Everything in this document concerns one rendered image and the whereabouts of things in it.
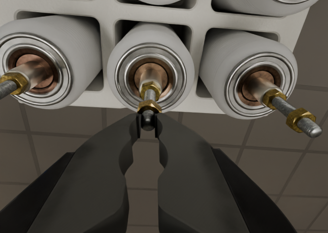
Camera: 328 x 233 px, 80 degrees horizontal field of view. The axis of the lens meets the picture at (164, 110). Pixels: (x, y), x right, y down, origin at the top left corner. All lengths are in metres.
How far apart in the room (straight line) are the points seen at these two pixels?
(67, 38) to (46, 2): 0.08
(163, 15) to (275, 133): 0.49
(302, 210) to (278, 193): 0.16
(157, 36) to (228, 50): 0.08
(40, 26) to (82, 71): 0.05
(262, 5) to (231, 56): 0.05
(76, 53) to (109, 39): 0.07
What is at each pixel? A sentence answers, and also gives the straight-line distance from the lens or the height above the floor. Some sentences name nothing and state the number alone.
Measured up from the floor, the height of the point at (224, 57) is 0.24.
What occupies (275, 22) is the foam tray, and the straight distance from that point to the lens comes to 0.31.
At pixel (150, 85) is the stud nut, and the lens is 0.17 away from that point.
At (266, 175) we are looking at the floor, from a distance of 0.76.
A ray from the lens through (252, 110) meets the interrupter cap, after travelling 0.25.
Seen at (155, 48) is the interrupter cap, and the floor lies 0.25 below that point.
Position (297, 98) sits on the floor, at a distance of 0.62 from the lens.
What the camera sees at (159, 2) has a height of 0.25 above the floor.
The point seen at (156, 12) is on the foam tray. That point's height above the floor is 0.18.
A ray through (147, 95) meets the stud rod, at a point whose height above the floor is 0.30.
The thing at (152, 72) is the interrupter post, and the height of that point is 0.26.
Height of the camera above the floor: 0.45
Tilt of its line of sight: 61 degrees down
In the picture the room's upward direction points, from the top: 175 degrees clockwise
